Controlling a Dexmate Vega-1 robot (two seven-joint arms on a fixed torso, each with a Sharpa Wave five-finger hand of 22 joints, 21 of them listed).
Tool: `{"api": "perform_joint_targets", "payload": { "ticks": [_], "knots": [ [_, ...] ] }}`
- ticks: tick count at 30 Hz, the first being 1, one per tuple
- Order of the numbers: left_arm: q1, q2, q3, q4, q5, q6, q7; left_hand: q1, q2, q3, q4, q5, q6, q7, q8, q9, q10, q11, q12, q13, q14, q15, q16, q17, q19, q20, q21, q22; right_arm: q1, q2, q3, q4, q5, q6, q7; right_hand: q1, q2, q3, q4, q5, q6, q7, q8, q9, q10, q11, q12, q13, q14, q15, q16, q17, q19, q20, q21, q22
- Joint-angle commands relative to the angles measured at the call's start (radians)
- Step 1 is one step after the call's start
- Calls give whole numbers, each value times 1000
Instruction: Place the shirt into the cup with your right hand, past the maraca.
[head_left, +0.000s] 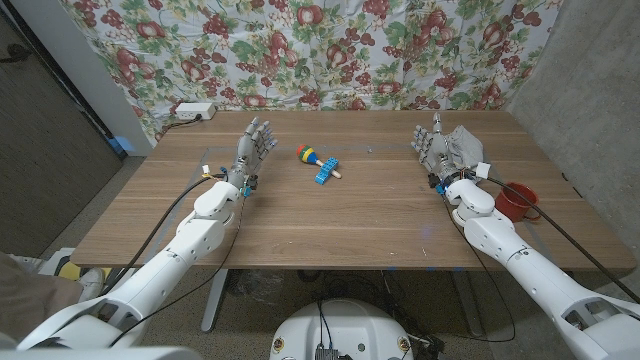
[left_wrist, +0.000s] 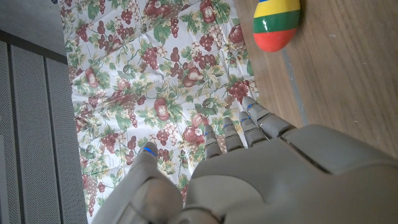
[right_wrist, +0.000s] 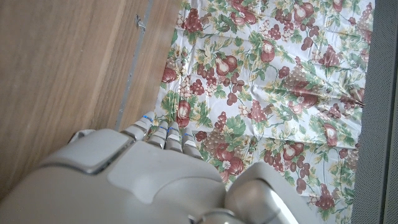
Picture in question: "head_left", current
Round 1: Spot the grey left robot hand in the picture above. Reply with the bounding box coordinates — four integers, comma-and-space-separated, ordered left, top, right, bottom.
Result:
227, 117, 279, 190

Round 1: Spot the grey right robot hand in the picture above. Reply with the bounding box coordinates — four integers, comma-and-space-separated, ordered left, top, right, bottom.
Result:
410, 112, 464, 189

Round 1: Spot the grey shirt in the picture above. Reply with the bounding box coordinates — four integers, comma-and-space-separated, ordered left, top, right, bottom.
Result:
444, 124, 486, 174

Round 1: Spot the colourful striped wooden maraca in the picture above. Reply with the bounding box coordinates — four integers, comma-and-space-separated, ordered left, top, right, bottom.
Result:
295, 144, 343, 180

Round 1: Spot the red cup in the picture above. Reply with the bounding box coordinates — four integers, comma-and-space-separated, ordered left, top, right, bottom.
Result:
494, 181, 542, 223

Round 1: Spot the white power strip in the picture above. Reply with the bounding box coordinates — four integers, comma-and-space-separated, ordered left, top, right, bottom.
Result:
174, 102, 218, 121

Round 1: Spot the blue toy building brick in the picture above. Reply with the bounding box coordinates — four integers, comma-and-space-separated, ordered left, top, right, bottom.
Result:
314, 156, 340, 186

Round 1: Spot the floral fruit print backdrop cloth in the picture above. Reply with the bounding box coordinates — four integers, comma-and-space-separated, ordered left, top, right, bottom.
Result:
59, 0, 564, 144

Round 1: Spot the blue tape piece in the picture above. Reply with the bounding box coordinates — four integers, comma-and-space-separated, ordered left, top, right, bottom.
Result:
108, 135, 136, 156

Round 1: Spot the grey metal table leg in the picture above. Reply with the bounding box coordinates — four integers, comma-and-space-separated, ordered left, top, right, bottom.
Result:
200, 268, 230, 334
452, 269, 486, 339

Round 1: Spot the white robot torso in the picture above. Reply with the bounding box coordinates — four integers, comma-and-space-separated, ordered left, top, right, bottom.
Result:
268, 298, 415, 360

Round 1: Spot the dark door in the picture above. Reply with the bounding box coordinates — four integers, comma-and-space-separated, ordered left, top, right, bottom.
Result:
0, 9, 126, 259

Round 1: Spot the white yellow black floor machine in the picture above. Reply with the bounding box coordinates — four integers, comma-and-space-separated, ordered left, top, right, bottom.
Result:
37, 247, 114, 281

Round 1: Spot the person in brown trousers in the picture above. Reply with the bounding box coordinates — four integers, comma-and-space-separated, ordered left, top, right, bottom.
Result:
0, 252, 106, 344

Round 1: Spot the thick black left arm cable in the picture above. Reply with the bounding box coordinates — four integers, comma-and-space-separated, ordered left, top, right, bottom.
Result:
102, 172, 229, 296

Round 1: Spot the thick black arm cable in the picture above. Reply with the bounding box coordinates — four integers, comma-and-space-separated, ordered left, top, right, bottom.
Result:
487, 174, 640, 304
102, 172, 229, 296

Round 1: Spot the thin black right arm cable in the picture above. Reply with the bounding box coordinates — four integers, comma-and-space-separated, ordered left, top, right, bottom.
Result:
442, 197, 516, 344

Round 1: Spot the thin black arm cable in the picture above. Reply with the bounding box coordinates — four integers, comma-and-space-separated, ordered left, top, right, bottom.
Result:
442, 197, 516, 344
108, 194, 247, 347

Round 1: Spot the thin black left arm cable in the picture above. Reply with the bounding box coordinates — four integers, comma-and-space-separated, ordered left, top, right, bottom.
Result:
108, 194, 247, 347

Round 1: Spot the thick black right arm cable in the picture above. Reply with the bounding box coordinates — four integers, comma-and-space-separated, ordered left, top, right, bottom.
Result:
487, 174, 640, 304

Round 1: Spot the black door handle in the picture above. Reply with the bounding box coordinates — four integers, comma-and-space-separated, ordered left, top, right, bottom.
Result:
0, 43, 32, 65

